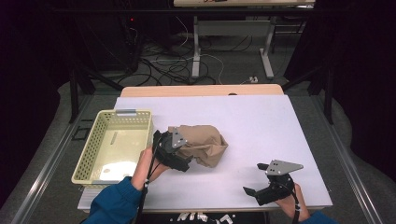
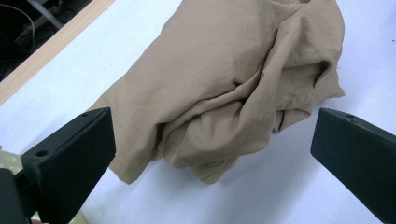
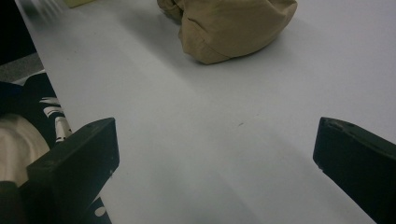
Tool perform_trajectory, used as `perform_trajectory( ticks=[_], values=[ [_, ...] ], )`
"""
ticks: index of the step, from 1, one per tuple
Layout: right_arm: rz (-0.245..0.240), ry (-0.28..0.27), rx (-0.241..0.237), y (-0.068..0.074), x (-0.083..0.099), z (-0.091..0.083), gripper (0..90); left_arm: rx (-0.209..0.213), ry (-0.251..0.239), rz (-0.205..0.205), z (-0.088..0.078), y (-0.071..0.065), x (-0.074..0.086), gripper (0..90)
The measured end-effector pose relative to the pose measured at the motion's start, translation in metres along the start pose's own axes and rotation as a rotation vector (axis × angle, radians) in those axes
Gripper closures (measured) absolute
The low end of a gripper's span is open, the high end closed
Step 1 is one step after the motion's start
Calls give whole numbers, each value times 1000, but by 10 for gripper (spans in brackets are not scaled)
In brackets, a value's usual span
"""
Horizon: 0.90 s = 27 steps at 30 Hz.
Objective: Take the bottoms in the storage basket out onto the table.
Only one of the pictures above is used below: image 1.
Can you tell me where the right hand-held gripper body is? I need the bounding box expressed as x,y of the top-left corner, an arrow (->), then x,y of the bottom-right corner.
255,159 -> 304,206

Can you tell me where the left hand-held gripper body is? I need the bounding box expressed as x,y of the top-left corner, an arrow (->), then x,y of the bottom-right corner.
152,127 -> 189,172

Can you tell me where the beige cloth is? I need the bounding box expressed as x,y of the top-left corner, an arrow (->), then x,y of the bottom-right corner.
167,124 -> 230,169

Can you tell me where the cream perforated plastic basket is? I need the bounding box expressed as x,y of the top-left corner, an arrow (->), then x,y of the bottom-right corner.
70,108 -> 154,189

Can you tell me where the person's left hand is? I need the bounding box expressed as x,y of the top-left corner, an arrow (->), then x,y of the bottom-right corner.
130,146 -> 171,191

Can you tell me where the person's right hand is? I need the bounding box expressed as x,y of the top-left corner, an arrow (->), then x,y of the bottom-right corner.
275,183 -> 311,222

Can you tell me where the person's black printed shirt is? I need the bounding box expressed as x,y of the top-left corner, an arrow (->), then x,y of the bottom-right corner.
136,211 -> 271,224

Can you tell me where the white board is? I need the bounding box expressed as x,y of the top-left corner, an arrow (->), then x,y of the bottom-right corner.
78,94 -> 333,213

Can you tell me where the grey basket clip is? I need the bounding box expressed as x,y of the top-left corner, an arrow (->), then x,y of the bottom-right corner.
91,179 -> 121,186
115,107 -> 137,117

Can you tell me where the light wooden table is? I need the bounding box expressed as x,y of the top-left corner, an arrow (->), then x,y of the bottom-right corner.
120,83 -> 285,98

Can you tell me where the black metal stand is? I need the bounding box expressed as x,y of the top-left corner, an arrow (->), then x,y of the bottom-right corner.
67,63 -> 124,124
281,60 -> 336,125

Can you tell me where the black equipment with red light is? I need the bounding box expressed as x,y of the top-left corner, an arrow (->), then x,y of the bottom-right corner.
120,15 -> 143,75

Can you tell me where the desk with white legs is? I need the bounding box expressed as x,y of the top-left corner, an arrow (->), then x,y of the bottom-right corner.
173,0 -> 316,80

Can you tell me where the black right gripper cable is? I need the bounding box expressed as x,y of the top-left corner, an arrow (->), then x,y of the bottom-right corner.
288,181 -> 303,224

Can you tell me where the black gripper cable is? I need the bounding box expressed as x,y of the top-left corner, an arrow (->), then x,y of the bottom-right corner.
288,181 -> 303,224
135,146 -> 162,224

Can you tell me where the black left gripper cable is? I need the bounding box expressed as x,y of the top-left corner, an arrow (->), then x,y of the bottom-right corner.
135,146 -> 162,224

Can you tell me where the metal floor rail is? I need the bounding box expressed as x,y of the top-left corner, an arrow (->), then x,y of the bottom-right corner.
10,94 -> 94,224
311,94 -> 385,224

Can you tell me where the tangle of black floor cables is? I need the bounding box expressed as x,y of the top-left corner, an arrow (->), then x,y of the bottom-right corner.
118,18 -> 255,87

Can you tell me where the white floor cable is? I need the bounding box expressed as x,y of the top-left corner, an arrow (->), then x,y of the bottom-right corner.
174,15 -> 226,86

